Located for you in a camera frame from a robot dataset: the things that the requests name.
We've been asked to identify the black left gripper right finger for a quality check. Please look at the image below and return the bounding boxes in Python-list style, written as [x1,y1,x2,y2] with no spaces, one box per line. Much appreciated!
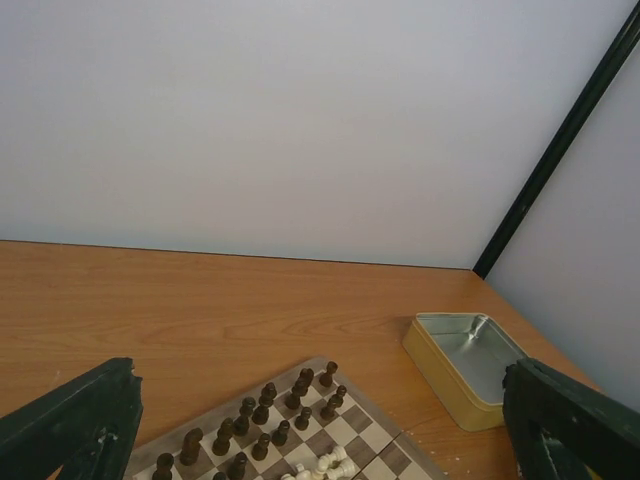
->
[502,357,639,479]

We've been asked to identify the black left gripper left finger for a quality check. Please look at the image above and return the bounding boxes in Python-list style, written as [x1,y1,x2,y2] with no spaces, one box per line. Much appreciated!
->
[1,357,143,479]

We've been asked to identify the dark chess knight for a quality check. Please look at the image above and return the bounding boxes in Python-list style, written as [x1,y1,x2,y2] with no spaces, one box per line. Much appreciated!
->
[179,428,203,466]

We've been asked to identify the dark chess pieces rows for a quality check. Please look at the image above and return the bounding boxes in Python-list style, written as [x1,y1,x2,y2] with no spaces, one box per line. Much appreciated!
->
[151,361,349,480]

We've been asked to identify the wooden chess board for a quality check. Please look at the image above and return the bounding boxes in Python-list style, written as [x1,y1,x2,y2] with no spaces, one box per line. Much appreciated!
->
[124,357,447,479]

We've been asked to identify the white chess pieces pile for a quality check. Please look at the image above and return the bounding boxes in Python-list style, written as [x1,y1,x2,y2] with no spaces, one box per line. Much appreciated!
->
[280,446,357,480]

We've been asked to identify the dark chess rook corner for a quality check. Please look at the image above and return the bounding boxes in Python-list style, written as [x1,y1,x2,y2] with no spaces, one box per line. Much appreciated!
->
[318,361,338,388]

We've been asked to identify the open silver tin box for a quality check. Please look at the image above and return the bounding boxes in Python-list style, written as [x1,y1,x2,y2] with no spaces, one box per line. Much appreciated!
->
[402,312,527,432]

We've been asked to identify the black frame post right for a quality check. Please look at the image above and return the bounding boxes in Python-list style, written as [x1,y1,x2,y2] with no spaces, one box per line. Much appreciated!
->
[473,3,640,279]

